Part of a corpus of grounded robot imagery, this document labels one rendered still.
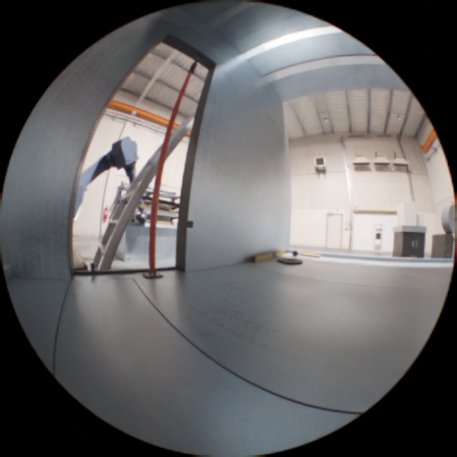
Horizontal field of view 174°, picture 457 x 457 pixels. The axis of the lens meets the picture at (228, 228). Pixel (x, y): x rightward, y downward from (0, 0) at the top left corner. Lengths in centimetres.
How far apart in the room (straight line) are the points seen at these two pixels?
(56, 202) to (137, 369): 58
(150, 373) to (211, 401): 10
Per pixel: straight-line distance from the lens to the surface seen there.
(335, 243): 1009
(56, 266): 70
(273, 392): 27
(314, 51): 277
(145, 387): 27
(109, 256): 102
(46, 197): 70
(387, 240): 1088
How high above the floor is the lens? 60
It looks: 1 degrees up
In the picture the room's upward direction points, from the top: 4 degrees clockwise
